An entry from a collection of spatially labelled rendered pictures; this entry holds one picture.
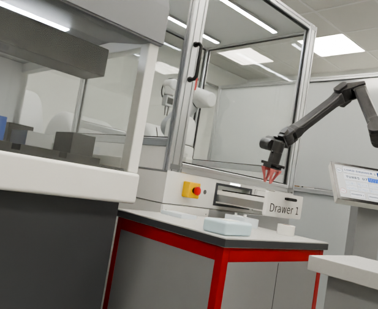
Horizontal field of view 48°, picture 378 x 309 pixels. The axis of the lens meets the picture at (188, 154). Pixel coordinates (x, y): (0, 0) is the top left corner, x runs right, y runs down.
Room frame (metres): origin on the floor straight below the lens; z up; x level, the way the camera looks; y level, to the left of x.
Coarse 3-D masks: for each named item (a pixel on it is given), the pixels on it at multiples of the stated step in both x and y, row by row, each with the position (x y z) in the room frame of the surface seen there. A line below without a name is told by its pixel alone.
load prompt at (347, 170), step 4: (344, 168) 2.72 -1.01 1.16; (348, 168) 2.72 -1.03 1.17; (352, 168) 2.73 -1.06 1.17; (348, 172) 2.70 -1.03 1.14; (352, 172) 2.70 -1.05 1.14; (356, 172) 2.71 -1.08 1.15; (360, 172) 2.71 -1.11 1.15; (364, 172) 2.72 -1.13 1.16; (368, 172) 2.72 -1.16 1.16; (372, 172) 2.73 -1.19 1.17; (376, 172) 2.73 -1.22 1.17; (368, 176) 2.70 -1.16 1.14; (372, 176) 2.70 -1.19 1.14; (376, 176) 2.71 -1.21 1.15
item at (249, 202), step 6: (222, 192) 2.08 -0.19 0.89; (228, 192) 2.05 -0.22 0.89; (216, 198) 2.10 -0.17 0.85; (222, 198) 2.07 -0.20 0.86; (228, 198) 2.05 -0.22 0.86; (234, 198) 2.02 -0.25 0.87; (240, 198) 1.99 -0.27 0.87; (246, 198) 1.97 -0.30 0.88; (252, 198) 1.94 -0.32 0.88; (258, 198) 1.92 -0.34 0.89; (228, 204) 2.05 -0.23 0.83; (234, 204) 2.02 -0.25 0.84; (240, 204) 1.99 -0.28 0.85; (246, 204) 1.96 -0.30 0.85; (252, 204) 1.94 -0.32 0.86; (258, 204) 1.91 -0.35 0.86
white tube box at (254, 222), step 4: (228, 216) 1.85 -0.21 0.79; (232, 216) 1.82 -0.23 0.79; (236, 216) 1.80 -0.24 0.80; (240, 216) 1.83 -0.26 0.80; (240, 220) 1.78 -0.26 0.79; (244, 220) 1.77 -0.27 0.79; (248, 220) 1.78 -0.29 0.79; (252, 220) 1.79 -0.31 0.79; (256, 220) 1.80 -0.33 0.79; (252, 224) 1.79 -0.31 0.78; (256, 224) 1.81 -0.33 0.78; (256, 228) 1.81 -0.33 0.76
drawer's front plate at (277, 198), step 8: (272, 192) 1.88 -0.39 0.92; (264, 200) 1.87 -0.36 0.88; (272, 200) 1.89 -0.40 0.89; (280, 200) 1.93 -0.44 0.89; (288, 200) 1.97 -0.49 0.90; (264, 208) 1.87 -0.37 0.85; (272, 208) 1.89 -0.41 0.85; (296, 208) 2.03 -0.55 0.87; (280, 216) 1.94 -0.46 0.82; (288, 216) 1.99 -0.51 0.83; (296, 216) 2.03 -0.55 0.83
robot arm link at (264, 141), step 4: (284, 128) 2.02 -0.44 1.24; (280, 132) 2.03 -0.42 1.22; (284, 132) 2.00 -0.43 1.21; (268, 136) 2.08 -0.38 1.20; (272, 136) 2.07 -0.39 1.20; (276, 136) 2.04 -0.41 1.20; (280, 136) 2.01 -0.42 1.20; (260, 140) 2.07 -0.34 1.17; (264, 140) 2.06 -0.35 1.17; (268, 140) 2.04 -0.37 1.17; (284, 140) 2.01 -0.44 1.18; (260, 144) 2.07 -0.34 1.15; (264, 144) 2.05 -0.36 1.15; (268, 144) 2.04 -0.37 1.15; (264, 148) 2.07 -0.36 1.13; (268, 148) 2.05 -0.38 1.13
